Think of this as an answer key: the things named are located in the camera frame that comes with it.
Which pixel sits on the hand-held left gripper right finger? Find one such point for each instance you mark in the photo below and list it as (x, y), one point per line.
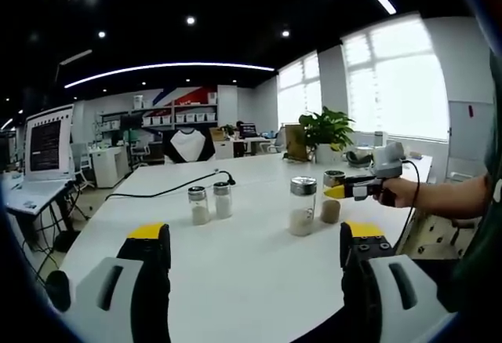
(357, 300)

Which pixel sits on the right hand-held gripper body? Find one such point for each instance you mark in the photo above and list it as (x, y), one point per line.
(388, 162)

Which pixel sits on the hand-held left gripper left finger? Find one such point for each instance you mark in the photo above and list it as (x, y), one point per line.
(151, 296)

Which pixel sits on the tall seasoning bottle brown powder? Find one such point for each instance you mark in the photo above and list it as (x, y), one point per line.
(331, 211)

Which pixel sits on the tall seasoning bottle white grains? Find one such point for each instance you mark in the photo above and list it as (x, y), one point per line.
(302, 221)

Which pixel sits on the small seasoning bottle beige powder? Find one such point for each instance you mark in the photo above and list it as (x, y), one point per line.
(198, 214)

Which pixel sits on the small seasoning bottle white powder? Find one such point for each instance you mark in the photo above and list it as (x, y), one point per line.
(223, 207)

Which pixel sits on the person's right hand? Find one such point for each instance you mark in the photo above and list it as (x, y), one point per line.
(404, 194)

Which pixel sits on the dark grey headset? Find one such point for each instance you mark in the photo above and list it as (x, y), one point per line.
(359, 159)

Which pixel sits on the green potted plant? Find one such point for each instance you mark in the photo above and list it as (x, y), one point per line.
(327, 125)

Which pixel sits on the wide window with blinds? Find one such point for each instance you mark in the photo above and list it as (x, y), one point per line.
(392, 88)

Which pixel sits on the brown cardboard box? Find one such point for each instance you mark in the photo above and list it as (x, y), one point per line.
(294, 141)

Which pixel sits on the white board panel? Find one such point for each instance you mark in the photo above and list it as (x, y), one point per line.
(468, 143)

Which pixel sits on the narrow window with blinds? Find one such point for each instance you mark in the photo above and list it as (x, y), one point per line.
(298, 95)

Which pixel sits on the dark computer monitor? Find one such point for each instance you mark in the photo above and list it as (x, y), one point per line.
(247, 130)

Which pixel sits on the person's dark green shirt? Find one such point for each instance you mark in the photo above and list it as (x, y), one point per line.
(478, 264)

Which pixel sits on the white desk cabinet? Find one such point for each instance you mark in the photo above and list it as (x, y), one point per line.
(108, 166)

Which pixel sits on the white office desk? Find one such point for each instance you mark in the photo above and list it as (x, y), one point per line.
(223, 148)

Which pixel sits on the small cardboard box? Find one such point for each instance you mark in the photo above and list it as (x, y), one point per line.
(217, 134)

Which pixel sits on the black monitor on stand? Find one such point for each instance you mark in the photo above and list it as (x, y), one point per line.
(130, 122)

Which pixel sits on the shelf with white bins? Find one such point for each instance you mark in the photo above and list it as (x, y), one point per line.
(188, 117)

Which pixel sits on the white laptop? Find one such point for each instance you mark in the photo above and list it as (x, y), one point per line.
(45, 144)

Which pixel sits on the curved ceiling light strip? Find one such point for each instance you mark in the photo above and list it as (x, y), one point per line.
(168, 66)

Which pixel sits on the white frame with holes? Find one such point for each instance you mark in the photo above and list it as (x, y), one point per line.
(431, 233)

